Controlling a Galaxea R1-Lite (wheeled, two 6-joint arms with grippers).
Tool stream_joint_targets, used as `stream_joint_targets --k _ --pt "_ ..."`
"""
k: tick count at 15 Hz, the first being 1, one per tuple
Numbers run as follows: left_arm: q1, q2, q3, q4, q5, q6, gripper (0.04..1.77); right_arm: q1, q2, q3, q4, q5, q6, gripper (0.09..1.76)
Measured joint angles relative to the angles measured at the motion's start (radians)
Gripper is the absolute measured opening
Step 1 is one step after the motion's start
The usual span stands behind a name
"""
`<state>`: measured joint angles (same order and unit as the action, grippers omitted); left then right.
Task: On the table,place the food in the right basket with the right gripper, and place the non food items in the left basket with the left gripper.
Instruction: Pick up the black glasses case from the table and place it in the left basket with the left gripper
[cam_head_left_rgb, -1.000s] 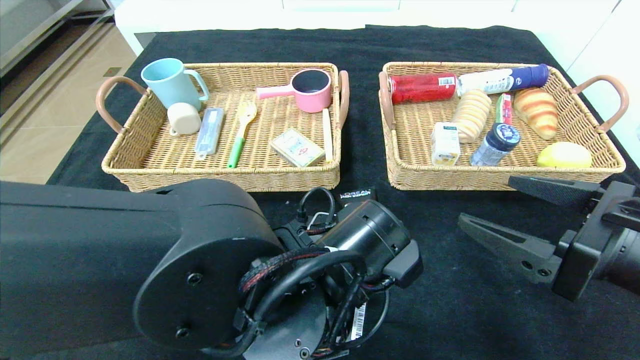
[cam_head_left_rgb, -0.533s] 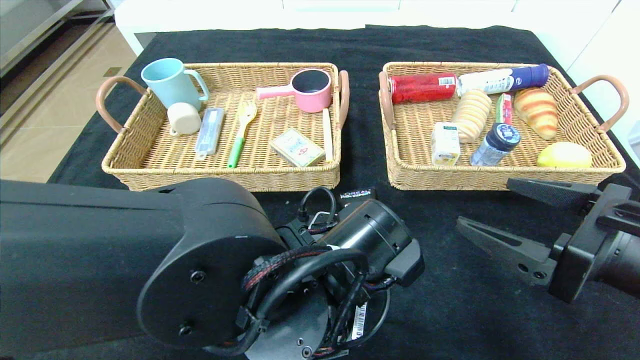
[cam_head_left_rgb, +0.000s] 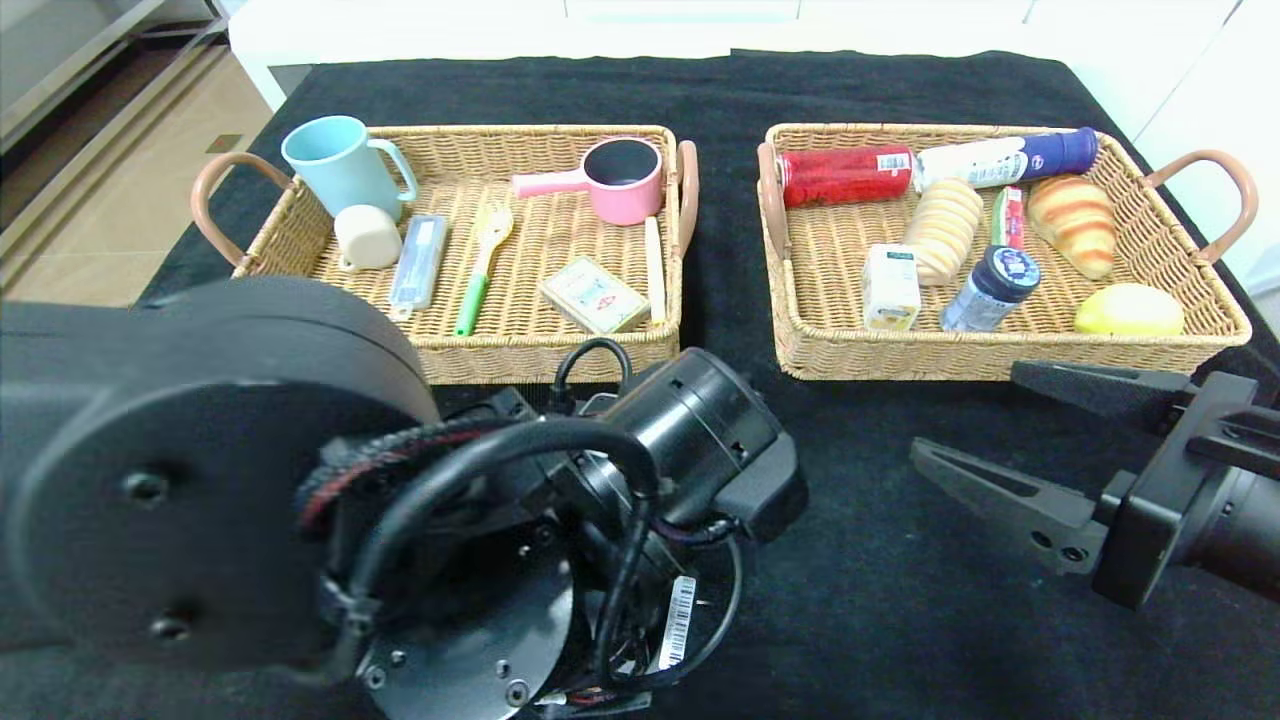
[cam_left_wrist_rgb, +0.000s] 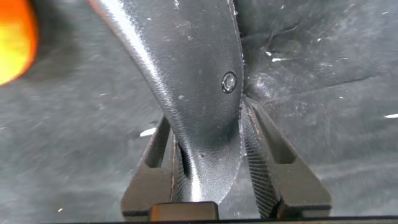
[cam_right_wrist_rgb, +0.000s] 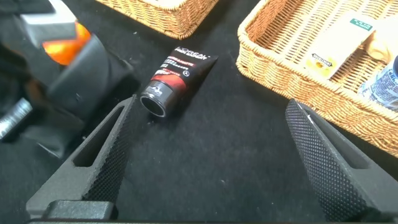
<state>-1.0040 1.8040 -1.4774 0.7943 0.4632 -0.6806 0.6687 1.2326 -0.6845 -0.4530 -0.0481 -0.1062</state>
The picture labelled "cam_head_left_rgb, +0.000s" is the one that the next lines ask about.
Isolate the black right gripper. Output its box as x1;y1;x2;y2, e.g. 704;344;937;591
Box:
908;359;1280;612

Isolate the small white juice box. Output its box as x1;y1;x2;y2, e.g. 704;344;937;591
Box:
862;243;922;332

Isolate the green snack packet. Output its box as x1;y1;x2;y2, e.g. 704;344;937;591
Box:
990;186;1026;251

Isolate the yellow pasta spoon green handle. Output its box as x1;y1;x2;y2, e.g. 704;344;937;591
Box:
454;203;516;338

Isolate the yellow lemon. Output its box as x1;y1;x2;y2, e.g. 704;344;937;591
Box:
1073;283;1185;337

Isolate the small clear bottle dark cap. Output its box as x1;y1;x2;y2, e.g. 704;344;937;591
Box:
940;246;1041;333

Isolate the golden croissant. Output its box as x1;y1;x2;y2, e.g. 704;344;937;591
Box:
1026;176;1116;281

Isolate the striped spiral bread roll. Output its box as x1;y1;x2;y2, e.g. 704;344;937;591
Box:
903;178;985;287

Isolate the black table cloth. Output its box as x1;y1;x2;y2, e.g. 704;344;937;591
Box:
0;52;1280;720

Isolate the white bottle with blue cap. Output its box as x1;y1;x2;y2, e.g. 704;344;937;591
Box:
912;127;1099;191

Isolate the red drink can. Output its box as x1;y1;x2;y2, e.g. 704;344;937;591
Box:
777;146;918;210

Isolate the pale wooden stick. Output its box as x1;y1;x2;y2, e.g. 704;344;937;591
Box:
645;217;668;327

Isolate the green card box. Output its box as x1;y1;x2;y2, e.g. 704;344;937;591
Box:
540;257;652;335

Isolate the clear plastic case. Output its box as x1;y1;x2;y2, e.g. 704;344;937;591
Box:
388;214;450;321

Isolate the small cream cup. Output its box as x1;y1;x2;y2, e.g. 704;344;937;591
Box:
333;204;404;273

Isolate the light blue mug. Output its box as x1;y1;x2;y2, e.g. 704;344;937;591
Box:
281;115;420;221

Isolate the grey metal shelf unit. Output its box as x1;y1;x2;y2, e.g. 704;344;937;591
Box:
0;0;236;296

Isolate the wicker basket with brown handles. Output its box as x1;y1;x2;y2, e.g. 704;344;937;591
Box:
757;123;1258;385
190;124;699;386

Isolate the small pink handled pot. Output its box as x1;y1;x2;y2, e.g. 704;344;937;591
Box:
512;137;665;227

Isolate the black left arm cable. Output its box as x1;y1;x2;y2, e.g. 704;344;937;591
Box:
300;338;751;701

